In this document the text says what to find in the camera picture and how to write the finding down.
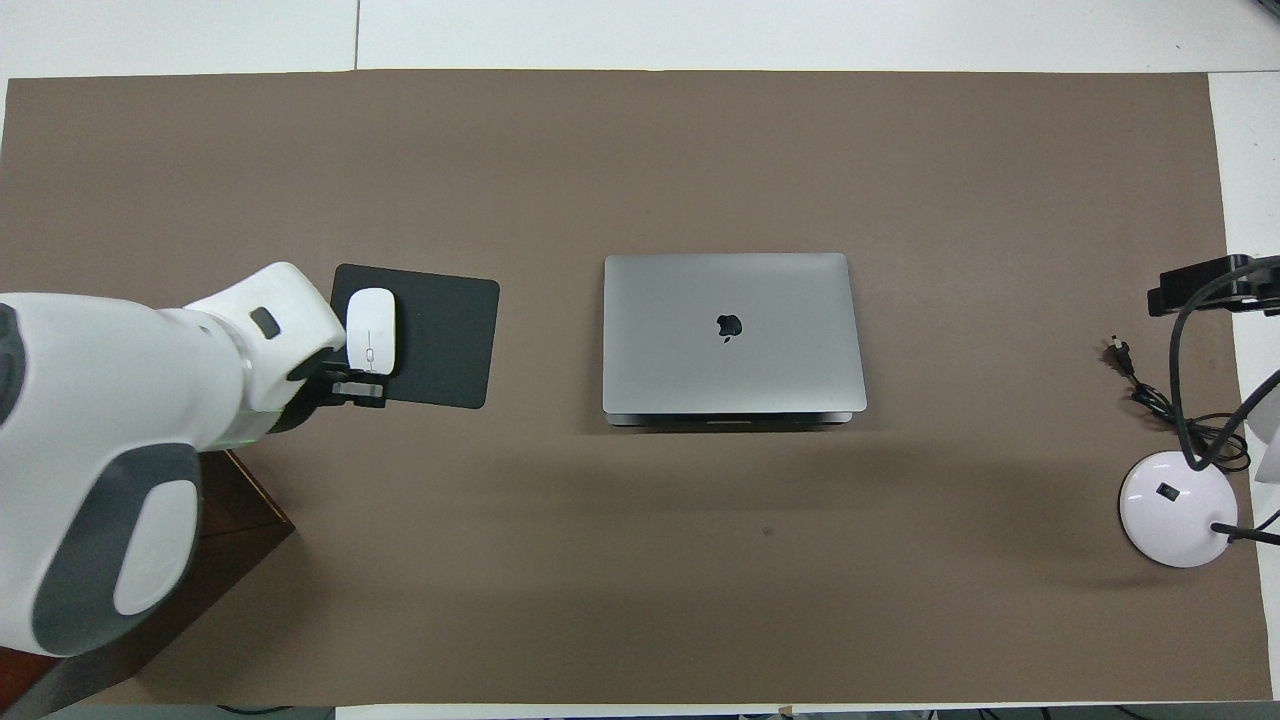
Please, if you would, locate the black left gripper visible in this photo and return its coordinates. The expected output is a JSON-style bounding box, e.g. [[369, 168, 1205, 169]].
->
[[270, 345, 391, 433]]

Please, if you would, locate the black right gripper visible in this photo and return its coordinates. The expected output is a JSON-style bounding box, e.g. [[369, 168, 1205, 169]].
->
[[1147, 255, 1280, 319]]

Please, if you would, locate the grey aluminium laptop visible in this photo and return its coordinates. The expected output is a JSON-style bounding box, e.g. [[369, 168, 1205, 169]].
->
[[602, 252, 868, 429]]

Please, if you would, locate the white computer mouse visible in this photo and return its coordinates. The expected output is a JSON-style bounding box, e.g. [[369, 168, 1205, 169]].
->
[[345, 288, 398, 378]]

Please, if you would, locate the black mouse pad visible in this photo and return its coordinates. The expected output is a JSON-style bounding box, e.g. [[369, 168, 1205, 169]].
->
[[330, 264, 501, 410]]

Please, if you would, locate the dark wooden box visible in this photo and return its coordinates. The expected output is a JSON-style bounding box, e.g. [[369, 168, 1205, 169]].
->
[[0, 450, 296, 717]]

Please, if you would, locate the white desk lamp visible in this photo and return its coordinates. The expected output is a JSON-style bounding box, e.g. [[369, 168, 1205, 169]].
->
[[1119, 415, 1280, 569]]

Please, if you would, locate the brown table mat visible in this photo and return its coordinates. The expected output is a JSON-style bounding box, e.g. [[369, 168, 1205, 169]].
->
[[0, 68, 1273, 706]]

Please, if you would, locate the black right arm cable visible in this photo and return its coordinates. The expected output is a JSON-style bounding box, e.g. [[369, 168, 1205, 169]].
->
[[1169, 262, 1280, 471]]

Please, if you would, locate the black lamp power cable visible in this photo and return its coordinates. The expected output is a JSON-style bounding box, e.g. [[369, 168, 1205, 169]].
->
[[1103, 337, 1280, 531]]

